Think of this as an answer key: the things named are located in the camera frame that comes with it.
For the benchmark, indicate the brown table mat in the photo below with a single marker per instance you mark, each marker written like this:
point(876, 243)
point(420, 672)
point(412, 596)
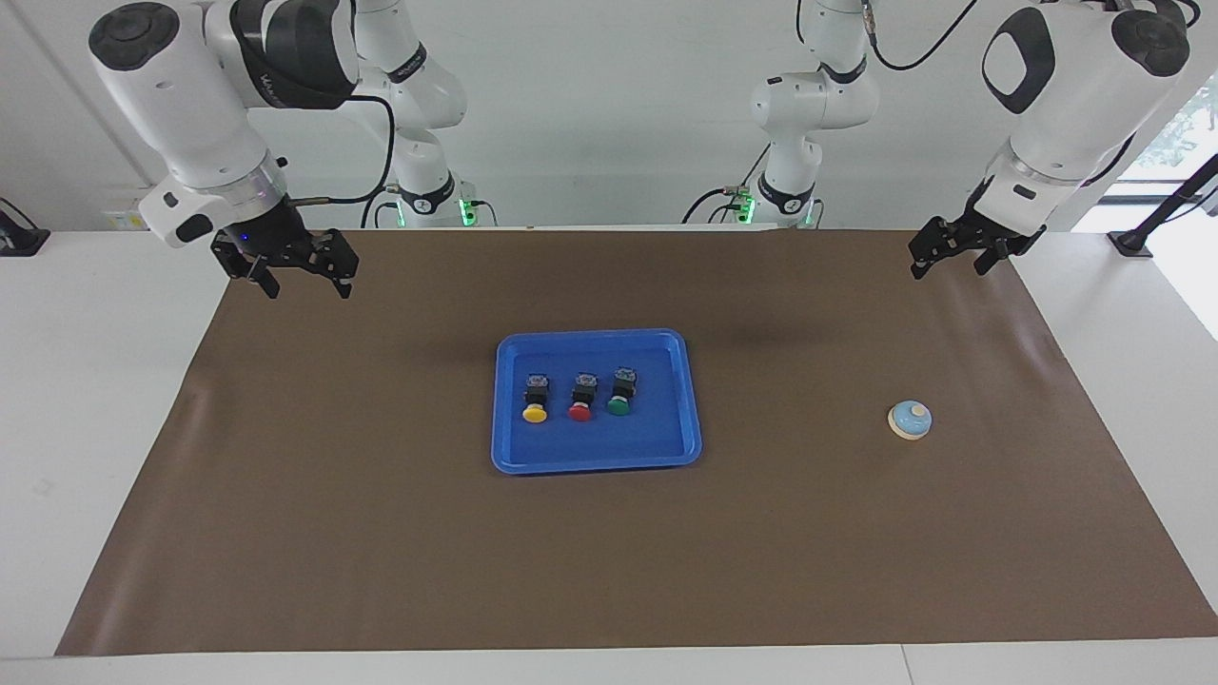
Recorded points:
point(609, 552)

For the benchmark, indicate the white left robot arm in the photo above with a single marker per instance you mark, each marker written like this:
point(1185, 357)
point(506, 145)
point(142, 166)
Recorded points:
point(1066, 114)

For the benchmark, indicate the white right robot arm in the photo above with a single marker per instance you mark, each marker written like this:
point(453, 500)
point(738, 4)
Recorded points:
point(190, 114)

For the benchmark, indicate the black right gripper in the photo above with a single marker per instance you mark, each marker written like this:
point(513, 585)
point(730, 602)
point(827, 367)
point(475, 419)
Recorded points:
point(276, 238)

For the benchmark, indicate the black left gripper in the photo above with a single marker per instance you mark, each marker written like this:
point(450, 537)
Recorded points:
point(975, 226)

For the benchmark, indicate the yellow push button switch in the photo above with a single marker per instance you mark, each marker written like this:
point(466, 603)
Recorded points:
point(536, 414)

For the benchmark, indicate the black table clamp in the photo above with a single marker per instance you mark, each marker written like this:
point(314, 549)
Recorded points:
point(19, 240)

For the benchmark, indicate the black stand with pole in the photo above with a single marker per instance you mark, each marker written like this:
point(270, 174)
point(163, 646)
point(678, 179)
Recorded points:
point(1132, 243)

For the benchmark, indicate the white wall socket box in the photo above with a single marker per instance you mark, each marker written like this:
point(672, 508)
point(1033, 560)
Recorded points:
point(122, 221)

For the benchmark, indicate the light blue desk bell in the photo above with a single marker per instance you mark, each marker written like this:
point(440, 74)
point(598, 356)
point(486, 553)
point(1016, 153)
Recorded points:
point(910, 419)

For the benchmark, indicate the red push button switch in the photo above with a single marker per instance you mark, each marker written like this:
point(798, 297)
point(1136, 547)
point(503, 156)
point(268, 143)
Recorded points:
point(579, 412)

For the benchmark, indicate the blue plastic tray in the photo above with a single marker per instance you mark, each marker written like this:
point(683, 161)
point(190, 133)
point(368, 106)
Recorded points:
point(595, 447)

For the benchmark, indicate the green push button switch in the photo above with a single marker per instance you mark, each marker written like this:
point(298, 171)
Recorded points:
point(618, 407)

